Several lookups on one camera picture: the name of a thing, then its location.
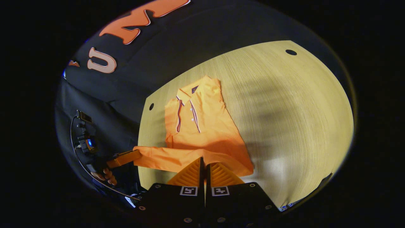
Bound orange polo T-shirt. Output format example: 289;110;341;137
133;75;254;177

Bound thin black cable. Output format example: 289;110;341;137
70;116;142;201

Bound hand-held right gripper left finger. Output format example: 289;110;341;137
134;157;206;228

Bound dark grey side curtain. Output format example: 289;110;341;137
54;78;149;203

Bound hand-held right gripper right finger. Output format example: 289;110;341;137
206;162;281;228

